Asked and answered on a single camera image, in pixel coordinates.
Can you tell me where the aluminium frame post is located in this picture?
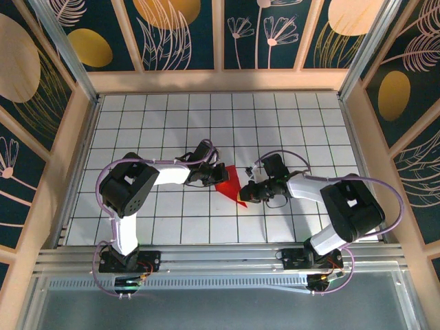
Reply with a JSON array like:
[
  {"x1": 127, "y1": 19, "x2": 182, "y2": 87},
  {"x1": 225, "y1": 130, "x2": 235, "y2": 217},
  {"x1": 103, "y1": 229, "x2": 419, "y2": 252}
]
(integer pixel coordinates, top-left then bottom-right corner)
[
  {"x1": 29, "y1": 0, "x2": 101, "y2": 102},
  {"x1": 338, "y1": 0, "x2": 404, "y2": 100}
]

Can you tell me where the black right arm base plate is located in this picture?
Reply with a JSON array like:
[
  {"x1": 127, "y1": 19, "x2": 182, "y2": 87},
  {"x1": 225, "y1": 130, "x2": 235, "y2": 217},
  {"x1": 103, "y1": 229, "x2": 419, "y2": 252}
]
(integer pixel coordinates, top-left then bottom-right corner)
[{"x1": 280, "y1": 247, "x2": 344, "y2": 271}]

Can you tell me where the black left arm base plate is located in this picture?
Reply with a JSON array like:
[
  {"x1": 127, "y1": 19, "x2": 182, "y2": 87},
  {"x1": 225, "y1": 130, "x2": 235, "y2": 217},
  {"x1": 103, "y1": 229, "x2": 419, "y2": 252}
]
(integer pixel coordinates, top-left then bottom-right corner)
[{"x1": 98, "y1": 250, "x2": 162, "y2": 274}]

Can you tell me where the red cloth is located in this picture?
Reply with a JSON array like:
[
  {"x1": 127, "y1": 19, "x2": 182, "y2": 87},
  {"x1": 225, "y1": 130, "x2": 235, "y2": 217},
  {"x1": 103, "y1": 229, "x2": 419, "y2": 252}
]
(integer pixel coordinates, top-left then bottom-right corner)
[{"x1": 214, "y1": 165, "x2": 249, "y2": 209}]

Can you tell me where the aluminium mounting rail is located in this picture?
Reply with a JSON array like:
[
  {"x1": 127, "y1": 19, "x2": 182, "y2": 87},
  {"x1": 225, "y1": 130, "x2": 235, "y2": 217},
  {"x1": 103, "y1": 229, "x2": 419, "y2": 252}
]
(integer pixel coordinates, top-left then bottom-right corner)
[{"x1": 34, "y1": 243, "x2": 408, "y2": 276}]

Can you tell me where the black electronics board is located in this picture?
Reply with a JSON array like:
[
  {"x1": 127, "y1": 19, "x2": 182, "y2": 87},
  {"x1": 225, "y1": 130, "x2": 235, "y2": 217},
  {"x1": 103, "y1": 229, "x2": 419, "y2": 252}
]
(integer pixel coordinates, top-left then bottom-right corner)
[
  {"x1": 307, "y1": 273, "x2": 347, "y2": 294},
  {"x1": 114, "y1": 274, "x2": 144, "y2": 294}
]

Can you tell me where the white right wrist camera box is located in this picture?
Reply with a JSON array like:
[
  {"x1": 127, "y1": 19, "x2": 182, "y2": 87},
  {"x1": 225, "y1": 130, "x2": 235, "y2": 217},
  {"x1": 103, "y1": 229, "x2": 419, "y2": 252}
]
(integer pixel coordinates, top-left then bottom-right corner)
[{"x1": 245, "y1": 164, "x2": 265, "y2": 182}]

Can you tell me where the grey slotted cable duct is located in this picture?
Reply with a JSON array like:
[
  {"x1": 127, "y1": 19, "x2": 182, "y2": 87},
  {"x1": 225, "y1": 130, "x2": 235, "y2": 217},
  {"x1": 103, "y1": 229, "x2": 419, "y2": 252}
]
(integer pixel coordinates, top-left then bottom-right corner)
[{"x1": 47, "y1": 274, "x2": 310, "y2": 292}]

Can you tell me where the aluminium side rail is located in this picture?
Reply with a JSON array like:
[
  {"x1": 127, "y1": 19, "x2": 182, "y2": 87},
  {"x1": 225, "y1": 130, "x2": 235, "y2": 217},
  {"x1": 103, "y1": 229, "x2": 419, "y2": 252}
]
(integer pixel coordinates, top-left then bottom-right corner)
[
  {"x1": 338, "y1": 94, "x2": 391, "y2": 243},
  {"x1": 54, "y1": 96, "x2": 102, "y2": 248}
]

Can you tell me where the white grid mat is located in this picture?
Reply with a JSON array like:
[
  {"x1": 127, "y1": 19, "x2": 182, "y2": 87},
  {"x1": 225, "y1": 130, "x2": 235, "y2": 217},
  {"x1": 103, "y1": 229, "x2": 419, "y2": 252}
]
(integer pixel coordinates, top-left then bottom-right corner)
[{"x1": 65, "y1": 92, "x2": 382, "y2": 245}]

